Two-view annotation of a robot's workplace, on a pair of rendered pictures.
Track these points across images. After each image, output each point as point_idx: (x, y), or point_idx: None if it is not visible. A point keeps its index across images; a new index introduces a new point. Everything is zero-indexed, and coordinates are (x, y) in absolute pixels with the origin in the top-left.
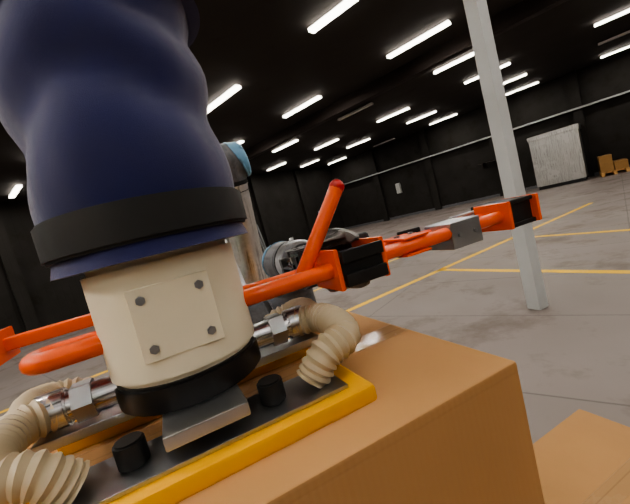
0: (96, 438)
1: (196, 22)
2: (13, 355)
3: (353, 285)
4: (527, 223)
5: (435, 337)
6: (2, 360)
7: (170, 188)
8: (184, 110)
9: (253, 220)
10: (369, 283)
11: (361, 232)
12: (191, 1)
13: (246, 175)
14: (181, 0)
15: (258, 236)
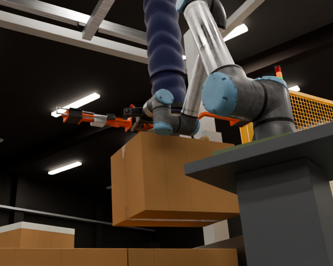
0: None
1: (150, 76)
2: (236, 122)
3: (135, 132)
4: (70, 122)
5: (119, 149)
6: (231, 124)
7: None
8: None
9: (191, 33)
10: (130, 131)
11: (126, 107)
12: (149, 79)
13: (182, 11)
14: (150, 80)
15: (194, 40)
